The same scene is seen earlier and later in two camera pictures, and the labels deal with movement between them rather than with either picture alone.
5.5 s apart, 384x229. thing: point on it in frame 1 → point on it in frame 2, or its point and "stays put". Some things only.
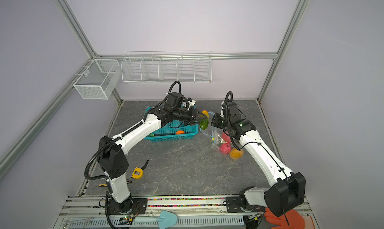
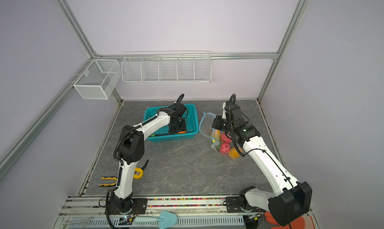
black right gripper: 217,118 stays put
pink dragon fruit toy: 225,148 stays put
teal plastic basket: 190,131 stays put
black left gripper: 194,114 → 183,128
